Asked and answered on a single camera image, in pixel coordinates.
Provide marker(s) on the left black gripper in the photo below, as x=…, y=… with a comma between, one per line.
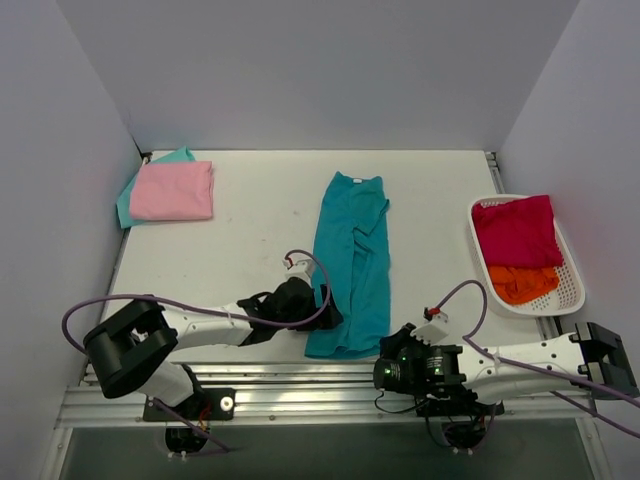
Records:
x=323, y=306

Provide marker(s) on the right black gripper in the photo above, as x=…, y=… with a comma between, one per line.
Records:
x=395, y=345

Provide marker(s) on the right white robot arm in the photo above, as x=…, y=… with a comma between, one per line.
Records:
x=592, y=358

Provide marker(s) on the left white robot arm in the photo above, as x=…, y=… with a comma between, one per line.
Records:
x=129, y=351

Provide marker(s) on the orange t shirt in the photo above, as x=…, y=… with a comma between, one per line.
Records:
x=517, y=286

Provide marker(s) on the white plastic basket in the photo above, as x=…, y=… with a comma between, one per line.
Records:
x=568, y=298

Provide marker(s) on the magenta t shirt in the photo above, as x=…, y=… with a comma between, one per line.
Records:
x=519, y=233

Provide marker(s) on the folded pink t shirt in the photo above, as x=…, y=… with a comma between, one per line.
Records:
x=165, y=192

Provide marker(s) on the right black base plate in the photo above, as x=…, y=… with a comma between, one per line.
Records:
x=458, y=405

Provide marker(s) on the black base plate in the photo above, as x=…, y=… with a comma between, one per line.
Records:
x=458, y=405
x=210, y=404

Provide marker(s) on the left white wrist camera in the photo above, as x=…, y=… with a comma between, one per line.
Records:
x=302, y=269

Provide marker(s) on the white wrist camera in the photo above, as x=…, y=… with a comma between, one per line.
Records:
x=302, y=269
x=432, y=331

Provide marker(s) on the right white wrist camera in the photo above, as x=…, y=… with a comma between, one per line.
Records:
x=432, y=331

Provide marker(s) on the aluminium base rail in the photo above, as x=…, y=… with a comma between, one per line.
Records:
x=267, y=394

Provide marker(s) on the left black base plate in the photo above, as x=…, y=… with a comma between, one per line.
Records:
x=210, y=404

